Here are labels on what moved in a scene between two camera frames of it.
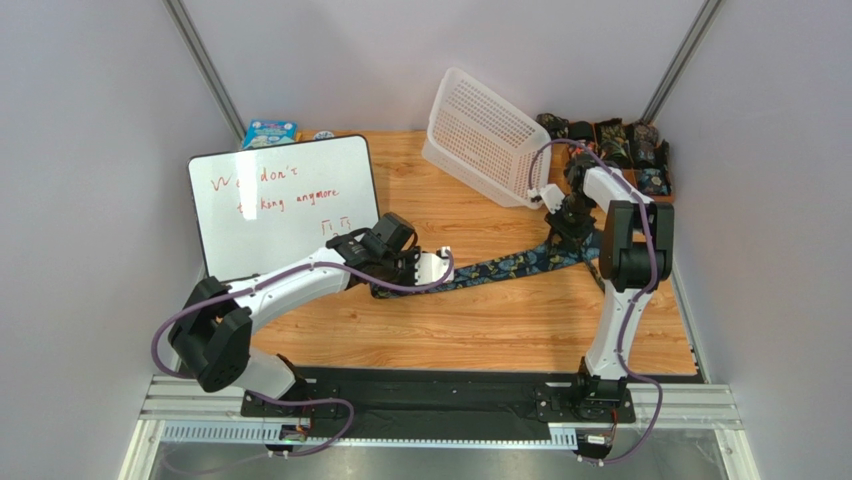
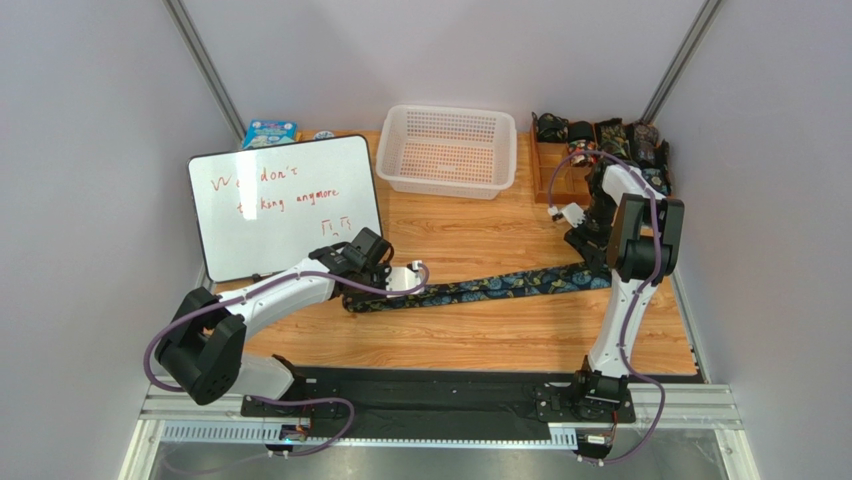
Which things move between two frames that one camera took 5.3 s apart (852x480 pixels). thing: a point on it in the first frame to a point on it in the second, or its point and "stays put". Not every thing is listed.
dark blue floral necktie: x=565 y=248 to x=566 y=278
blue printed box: x=263 y=133 stays put
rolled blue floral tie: x=654 y=181 stays put
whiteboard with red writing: x=263 y=208 stays put
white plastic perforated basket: x=483 y=138 to x=447 y=151
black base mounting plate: x=438 y=403 stays put
